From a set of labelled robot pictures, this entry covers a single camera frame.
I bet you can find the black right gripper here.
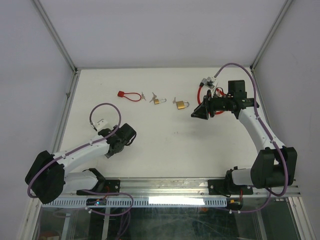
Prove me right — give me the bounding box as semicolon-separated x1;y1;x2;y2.
191;89;233;120

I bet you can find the medium brass padlock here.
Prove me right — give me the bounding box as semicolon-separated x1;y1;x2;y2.
175;100;190;110

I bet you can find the thick red cable lock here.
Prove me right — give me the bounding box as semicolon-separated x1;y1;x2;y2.
197;86;226;105

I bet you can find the red thin-cable padlock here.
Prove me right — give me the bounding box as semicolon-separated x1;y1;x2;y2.
117;90;142;102

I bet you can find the small brass long-shackle padlock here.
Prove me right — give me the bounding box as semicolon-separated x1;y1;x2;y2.
149;92;167;105

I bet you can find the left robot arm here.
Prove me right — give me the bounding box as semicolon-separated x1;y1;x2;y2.
25;123;137;204

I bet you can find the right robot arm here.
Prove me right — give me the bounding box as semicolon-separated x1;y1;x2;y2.
191;80;298;197

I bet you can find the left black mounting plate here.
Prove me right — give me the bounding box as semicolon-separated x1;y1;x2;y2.
76;178;121;196

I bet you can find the black mounting plate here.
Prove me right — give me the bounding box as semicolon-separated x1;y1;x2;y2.
76;178;121;196
207;179;253;197

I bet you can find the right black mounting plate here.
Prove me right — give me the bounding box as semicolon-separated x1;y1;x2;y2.
207;179;253;197

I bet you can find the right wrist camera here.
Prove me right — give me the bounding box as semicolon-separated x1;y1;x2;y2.
199;77;217;90

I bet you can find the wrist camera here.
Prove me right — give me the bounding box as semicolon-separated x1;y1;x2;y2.
91;119;110;132
199;77;217;90

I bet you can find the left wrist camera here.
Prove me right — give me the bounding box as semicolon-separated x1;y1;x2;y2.
91;119;110;132

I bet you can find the right aluminium frame post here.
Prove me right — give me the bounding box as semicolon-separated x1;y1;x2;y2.
250;0;295;70

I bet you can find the aluminium frame post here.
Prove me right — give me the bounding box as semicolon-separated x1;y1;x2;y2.
31;0;78;74
250;0;295;70

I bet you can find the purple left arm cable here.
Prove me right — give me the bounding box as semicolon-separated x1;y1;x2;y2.
26;102;123;199

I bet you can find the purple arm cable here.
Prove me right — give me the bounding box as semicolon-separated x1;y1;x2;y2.
26;102;123;199
212;62;290;215

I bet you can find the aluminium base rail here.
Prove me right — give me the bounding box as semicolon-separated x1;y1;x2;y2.
31;176;303;200

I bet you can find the white slotted cable duct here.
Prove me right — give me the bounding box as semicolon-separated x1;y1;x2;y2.
43;196;227;208

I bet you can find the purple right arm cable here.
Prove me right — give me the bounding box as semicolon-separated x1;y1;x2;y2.
212;62;290;215

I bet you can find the left aluminium frame post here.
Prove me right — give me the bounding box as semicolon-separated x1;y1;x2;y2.
31;0;78;74

